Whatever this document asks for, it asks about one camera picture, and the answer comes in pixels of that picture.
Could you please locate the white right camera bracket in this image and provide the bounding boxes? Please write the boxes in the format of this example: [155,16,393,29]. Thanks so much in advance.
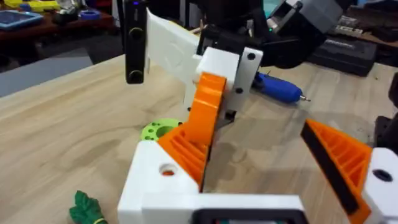
[145,8,203,110]

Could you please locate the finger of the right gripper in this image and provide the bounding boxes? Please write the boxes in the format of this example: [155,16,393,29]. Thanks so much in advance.
[183,46,241,147]

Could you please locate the brown low table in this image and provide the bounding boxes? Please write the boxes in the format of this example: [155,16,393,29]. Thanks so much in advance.
[0,11,115,42]

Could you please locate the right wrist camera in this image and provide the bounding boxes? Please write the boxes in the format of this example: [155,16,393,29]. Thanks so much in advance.
[123,0,147,85]

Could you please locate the orange ribbed wedge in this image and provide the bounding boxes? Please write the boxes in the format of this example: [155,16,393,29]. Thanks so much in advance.
[157,123,213,192]

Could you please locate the black tool case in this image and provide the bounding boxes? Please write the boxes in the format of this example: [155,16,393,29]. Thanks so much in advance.
[307,35,379,78]

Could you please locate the yellow toy blocks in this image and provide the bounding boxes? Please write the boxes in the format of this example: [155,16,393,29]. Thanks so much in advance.
[2,0,60,12]

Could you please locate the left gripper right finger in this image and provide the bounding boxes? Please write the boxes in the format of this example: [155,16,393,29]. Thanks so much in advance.
[300,119,398,224]

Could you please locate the green toy vegetable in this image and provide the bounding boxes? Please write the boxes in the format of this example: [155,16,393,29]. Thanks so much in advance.
[68,190,109,224]

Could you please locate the blue electric screwdriver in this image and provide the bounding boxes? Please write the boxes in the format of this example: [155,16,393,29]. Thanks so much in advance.
[252,72,312,104]

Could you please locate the blue tape roll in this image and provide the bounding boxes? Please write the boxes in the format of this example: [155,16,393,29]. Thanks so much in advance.
[79,9,102,21]

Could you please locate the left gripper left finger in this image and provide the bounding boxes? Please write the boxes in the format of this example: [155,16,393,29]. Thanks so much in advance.
[117,140,200,224]

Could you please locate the green disc with holes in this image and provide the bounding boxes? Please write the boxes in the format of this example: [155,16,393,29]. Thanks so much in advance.
[139,118,183,142]

